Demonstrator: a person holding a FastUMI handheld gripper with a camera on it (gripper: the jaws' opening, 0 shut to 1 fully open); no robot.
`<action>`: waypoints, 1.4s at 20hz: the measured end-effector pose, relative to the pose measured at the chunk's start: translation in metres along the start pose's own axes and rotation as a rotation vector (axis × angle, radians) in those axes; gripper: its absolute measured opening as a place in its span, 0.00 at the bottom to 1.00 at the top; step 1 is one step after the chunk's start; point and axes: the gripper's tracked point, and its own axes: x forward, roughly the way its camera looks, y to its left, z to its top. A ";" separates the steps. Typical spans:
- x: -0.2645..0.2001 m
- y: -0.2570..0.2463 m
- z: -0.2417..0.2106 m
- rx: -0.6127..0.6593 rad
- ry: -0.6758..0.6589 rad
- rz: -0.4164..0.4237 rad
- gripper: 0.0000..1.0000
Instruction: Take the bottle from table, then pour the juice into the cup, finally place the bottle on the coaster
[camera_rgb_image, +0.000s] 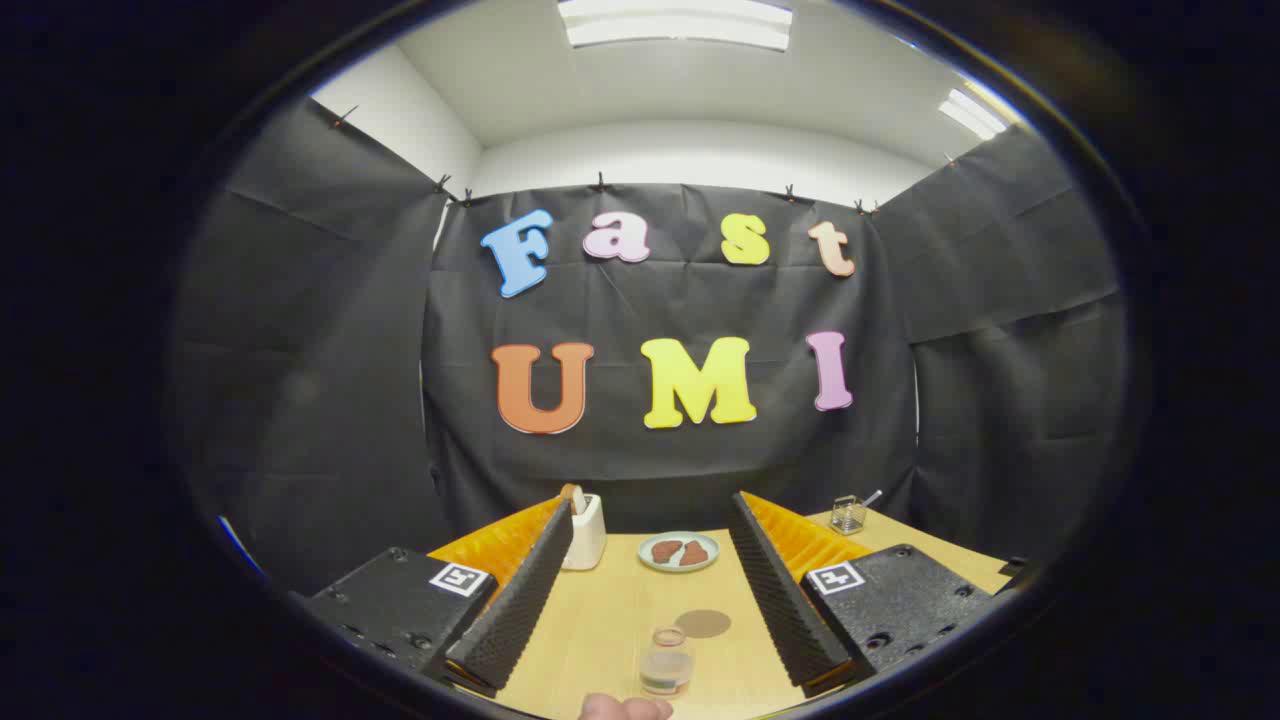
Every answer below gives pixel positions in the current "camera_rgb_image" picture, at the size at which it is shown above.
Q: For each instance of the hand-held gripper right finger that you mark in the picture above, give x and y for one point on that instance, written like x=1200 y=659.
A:
x=785 y=600

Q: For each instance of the wooden table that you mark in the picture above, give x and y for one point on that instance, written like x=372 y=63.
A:
x=600 y=620

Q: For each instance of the white toaster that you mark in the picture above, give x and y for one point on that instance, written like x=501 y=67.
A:
x=588 y=538

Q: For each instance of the round brown coaster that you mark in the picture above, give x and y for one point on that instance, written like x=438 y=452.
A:
x=705 y=623

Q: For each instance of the pale green plate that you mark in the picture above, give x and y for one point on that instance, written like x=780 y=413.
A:
x=680 y=566

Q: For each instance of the black backdrop cloth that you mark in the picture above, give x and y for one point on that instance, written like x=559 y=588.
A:
x=640 y=300

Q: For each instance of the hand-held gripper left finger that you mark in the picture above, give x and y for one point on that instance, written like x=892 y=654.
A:
x=520 y=600

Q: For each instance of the toast slice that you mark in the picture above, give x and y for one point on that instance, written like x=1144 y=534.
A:
x=575 y=496

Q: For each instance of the clear plastic juice bottle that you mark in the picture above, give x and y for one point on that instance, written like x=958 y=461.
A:
x=666 y=665

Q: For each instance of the large ceiling light panel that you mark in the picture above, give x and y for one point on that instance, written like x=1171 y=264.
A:
x=680 y=25

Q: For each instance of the small ceiling light panel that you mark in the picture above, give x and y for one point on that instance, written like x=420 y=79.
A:
x=972 y=113

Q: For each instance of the brown meat slice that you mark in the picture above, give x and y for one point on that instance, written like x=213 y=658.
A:
x=695 y=554
x=664 y=550

